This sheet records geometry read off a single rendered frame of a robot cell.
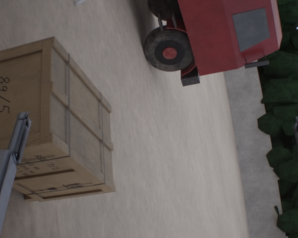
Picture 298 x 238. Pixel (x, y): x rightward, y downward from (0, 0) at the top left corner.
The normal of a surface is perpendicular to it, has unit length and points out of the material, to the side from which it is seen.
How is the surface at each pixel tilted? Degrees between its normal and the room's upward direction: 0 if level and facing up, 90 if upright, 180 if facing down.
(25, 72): 90
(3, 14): 0
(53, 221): 0
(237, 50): 86
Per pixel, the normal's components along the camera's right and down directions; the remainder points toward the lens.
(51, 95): 0.96, -0.18
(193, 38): -0.04, 0.67
